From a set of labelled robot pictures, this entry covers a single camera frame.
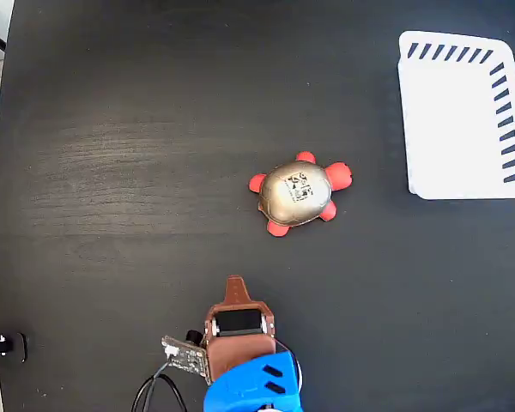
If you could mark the red turtle toy gold shell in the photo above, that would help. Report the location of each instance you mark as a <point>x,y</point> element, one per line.
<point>294,193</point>

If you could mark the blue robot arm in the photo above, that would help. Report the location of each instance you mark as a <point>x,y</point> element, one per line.
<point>249,386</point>

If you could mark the white tray with black stripes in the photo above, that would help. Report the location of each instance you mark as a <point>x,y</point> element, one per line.
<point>446,129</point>

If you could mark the black table clamp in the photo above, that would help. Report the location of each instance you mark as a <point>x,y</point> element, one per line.
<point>8,345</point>

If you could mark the bare camera circuit board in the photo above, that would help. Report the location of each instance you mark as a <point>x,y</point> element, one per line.
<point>186,355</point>

